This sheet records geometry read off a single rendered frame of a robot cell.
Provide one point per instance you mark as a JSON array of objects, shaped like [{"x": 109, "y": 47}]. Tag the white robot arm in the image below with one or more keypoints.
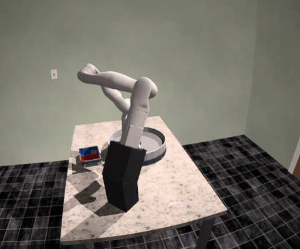
[{"x": 135, "y": 109}]

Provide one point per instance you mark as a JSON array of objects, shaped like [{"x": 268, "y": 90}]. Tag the grey round turntable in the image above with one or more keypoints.
[{"x": 152, "y": 140}]

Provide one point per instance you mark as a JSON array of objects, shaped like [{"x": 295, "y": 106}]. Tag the grey divided bin with blue and red compartments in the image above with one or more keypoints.
[{"x": 87, "y": 159}]

